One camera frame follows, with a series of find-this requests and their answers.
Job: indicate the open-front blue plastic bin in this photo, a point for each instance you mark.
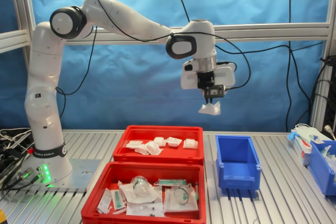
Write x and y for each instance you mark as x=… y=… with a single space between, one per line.
x=236 y=179

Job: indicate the loose blue face masks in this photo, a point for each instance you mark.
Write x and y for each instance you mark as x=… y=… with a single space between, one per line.
x=305 y=130

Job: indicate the narrow white sterile pack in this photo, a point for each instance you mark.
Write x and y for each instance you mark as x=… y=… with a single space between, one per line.
x=105 y=200

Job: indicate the clear-wrapped white bandage pack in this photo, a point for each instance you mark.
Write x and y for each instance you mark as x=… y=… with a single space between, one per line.
x=152 y=148
x=210 y=109
x=190 y=143
x=160 y=140

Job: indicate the short aluminium side beam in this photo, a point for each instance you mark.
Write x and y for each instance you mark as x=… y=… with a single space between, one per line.
x=13 y=40

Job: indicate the white packs in bin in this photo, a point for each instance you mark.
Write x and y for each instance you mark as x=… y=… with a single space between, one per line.
x=328 y=153

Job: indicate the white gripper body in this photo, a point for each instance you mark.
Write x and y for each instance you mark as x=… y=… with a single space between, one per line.
x=189 y=81

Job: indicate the white plug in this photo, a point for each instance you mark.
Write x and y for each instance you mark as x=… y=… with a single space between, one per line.
x=329 y=130

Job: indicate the horizontal aluminium frame beam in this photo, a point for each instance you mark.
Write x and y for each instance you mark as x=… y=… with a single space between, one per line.
x=262 y=31

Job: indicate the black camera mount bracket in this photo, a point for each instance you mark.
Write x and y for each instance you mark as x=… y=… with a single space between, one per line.
x=205 y=79

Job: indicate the blue backdrop sheet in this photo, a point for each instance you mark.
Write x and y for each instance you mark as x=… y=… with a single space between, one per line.
x=131 y=90

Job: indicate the red crate holding bandage packs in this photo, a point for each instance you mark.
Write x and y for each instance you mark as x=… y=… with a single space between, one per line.
x=157 y=159

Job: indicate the short green syringe pack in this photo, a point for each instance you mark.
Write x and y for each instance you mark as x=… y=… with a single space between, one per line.
x=117 y=199

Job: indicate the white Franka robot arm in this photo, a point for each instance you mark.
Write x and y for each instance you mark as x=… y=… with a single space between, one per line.
x=44 y=90

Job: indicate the flat printed paper pack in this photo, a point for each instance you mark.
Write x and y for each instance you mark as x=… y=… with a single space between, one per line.
x=144 y=210

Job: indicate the white box with gloves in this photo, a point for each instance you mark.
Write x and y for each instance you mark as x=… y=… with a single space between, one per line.
x=299 y=150

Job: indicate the black equipment rack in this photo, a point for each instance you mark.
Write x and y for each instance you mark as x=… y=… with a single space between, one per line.
x=331 y=98

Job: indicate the blue bin holding white packs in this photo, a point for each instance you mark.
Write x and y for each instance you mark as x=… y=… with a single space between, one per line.
x=321 y=174

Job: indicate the long green syringe pack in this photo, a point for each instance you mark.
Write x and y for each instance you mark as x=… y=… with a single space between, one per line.
x=172 y=182

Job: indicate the printed white bandage pack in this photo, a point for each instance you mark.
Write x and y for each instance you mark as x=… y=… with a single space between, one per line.
x=173 y=141

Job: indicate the yellow object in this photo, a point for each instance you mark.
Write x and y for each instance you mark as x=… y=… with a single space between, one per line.
x=2 y=217

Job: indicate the red crate holding medical supplies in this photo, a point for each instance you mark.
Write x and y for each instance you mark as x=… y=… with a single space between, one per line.
x=89 y=214

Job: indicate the flat white paper pack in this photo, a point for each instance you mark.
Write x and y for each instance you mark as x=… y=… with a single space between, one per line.
x=134 y=144

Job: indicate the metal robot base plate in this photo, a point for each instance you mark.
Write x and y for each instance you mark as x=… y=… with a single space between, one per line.
x=84 y=171

